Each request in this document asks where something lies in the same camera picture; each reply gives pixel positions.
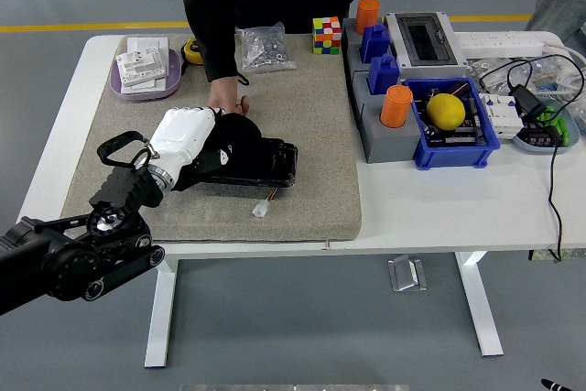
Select person's right hand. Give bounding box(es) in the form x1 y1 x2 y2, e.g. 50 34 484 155
205 77 251 116

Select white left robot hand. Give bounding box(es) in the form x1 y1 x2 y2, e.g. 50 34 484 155
148 106 234 185

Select black-white right robot hand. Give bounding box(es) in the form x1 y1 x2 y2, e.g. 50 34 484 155
539 377 573 391

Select black rag with red tag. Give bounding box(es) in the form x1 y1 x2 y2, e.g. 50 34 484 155
173 112 265 193

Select black panel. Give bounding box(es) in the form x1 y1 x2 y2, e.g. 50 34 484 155
201 136 298 189

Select white connector with orange wires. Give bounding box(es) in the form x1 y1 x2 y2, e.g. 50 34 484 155
252 188 278 219

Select yellow tape measure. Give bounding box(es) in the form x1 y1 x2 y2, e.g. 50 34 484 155
181 38 205 66

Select purple tray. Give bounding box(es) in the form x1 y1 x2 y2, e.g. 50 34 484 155
109 47 183 103

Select clear bag of screws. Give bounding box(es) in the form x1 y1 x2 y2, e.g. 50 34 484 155
234 22 298 74

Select white socket module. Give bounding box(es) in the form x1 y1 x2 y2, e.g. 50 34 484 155
115 46 168 88

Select white table leg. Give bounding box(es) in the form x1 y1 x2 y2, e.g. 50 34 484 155
454 251 505 358
144 258 179 369

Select grey-brown mat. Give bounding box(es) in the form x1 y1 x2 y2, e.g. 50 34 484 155
60 33 363 244

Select multicolour puzzle cube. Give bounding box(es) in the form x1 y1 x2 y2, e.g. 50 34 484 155
312 16 343 56

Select blue block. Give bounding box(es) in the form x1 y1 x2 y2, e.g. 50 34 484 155
359 23 391 65
367 52 401 95

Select orange cylinder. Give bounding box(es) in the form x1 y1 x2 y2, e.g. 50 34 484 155
355 0 382 37
379 84 414 129

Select grey block holder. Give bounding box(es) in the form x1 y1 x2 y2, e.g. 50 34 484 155
342 17 425 165

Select silver floor plate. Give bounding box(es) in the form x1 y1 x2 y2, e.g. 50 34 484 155
387 255 429 293

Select yellow ball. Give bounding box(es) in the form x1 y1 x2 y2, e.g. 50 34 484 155
426 92 467 131

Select blue plastic bin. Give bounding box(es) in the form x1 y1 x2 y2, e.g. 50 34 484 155
402 77 502 170

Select circuit board parts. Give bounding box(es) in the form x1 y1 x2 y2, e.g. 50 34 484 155
420 86 489 149

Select black components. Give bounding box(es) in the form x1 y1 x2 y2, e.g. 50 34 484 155
521 120 565 149

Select light blue dish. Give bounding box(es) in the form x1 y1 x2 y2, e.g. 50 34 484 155
511 97 581 155

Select green plastic part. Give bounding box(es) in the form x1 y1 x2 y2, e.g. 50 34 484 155
535 105 571 145

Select white circuit breaker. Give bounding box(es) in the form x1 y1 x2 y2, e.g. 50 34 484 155
479 92 525 141

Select clear bag of parts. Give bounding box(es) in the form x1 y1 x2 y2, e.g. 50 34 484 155
466 57 569 94

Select white power strip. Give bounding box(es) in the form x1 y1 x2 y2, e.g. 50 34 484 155
452 31 546 57

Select white switch plate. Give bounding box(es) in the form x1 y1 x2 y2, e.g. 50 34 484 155
123 37 169 92

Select grey electrical enclosure box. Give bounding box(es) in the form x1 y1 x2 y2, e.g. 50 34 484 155
383 11 469 80

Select black adapter with cord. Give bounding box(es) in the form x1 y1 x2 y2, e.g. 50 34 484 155
478 54 586 264

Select white cable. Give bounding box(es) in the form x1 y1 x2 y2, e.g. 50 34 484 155
542 42 586 90

